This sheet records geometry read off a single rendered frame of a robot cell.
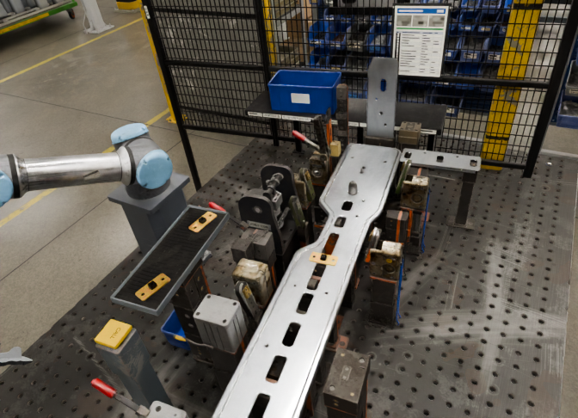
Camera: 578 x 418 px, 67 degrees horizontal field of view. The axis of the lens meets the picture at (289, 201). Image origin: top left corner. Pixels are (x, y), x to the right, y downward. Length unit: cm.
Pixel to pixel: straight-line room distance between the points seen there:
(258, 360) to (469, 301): 82
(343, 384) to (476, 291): 78
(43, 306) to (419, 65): 246
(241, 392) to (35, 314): 208
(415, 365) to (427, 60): 122
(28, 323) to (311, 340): 212
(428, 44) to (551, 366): 126
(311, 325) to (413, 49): 127
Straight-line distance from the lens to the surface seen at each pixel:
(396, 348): 151
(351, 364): 109
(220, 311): 111
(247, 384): 112
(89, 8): 810
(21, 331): 299
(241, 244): 128
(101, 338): 111
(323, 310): 122
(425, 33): 199
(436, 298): 165
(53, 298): 306
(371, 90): 180
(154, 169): 135
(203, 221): 127
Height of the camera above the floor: 197
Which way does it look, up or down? 38 degrees down
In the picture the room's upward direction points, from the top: 7 degrees counter-clockwise
